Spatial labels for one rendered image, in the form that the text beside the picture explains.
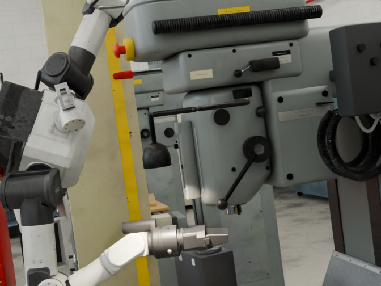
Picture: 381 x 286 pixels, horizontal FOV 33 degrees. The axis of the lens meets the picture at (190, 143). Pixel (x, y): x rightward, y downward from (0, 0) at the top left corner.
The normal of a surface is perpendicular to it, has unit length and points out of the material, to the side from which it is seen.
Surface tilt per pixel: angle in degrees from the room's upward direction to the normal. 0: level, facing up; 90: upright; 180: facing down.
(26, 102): 58
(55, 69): 62
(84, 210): 90
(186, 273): 90
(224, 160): 90
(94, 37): 91
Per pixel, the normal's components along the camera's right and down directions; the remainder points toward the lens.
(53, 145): 0.33, -0.55
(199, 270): -0.89, 0.15
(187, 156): 0.26, 0.02
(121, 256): -0.07, -0.18
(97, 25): 0.55, 0.00
